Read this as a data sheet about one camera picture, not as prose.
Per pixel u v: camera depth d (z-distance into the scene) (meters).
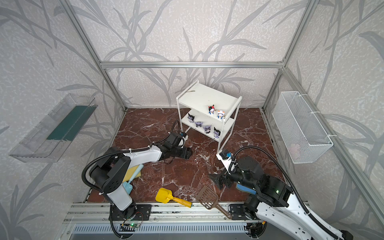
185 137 0.86
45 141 0.64
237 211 0.73
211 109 0.71
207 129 0.82
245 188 0.80
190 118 0.88
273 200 0.44
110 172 0.47
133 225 0.70
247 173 0.47
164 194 0.77
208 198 0.78
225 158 0.54
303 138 0.60
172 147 0.73
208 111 0.72
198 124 0.86
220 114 0.68
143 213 0.73
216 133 0.80
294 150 0.73
